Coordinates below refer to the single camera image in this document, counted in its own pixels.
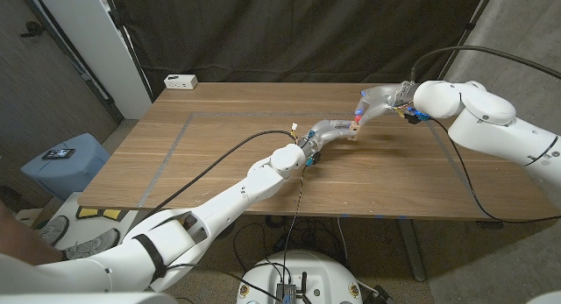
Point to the grey sneaker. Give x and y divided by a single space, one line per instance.
53 230
94 246

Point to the blue stool with phone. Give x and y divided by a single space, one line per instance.
66 172

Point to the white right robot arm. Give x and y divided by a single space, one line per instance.
491 120

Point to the white power strip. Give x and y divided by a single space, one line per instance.
180 81

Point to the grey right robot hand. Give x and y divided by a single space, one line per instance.
381 98

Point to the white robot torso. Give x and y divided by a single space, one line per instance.
302 273

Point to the black phone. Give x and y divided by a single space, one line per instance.
58 153

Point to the wooden block with holes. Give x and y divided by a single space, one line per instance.
353 131

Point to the yellow and black floor pad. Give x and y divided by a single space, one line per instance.
87 213

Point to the person's bare leg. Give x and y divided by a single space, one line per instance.
22 245

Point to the white floor platform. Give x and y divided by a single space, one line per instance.
92 223

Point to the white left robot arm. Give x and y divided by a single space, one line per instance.
206 225

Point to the grey table leg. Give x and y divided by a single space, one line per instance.
412 251

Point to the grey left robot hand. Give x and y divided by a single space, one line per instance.
326 132

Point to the wooden table panel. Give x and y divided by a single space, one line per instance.
219 114

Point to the black backdrop frame pole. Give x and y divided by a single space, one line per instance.
132 54
466 23

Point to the white pillar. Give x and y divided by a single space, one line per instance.
87 41

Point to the black curtain backdrop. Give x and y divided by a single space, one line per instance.
285 32

